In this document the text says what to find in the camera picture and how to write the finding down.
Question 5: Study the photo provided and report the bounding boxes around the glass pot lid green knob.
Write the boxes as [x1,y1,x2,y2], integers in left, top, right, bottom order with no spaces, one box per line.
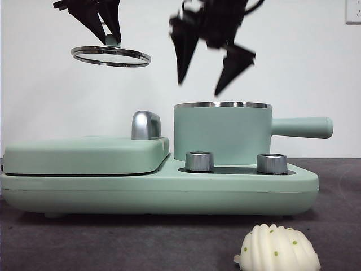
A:
[70,33,152,68]

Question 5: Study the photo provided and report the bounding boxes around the ridged white bun green dots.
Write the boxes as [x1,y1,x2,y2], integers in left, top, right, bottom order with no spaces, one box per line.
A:
[232,224,321,271]

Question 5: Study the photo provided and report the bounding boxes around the chrome control knob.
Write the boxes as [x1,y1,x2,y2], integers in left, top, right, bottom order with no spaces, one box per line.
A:
[256,153,288,174]
[184,151,214,172]

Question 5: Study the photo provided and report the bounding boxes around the green hinged griddle cover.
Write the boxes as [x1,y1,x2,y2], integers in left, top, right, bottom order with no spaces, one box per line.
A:
[2,136,170,175]

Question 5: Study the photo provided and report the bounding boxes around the green breakfast machine base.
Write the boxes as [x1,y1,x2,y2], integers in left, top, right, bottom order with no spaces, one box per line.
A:
[0,152,319,220]

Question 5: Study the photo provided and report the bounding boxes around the green steamer pot with handle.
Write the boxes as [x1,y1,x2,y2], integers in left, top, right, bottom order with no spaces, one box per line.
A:
[172,101,333,166]

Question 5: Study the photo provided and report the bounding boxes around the chrome griddle cover handle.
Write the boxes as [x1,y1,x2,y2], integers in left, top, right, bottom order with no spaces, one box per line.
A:
[131,111,162,141]

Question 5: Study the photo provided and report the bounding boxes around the white wall socket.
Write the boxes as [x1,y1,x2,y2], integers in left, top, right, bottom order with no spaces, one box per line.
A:
[345,0,361,24]

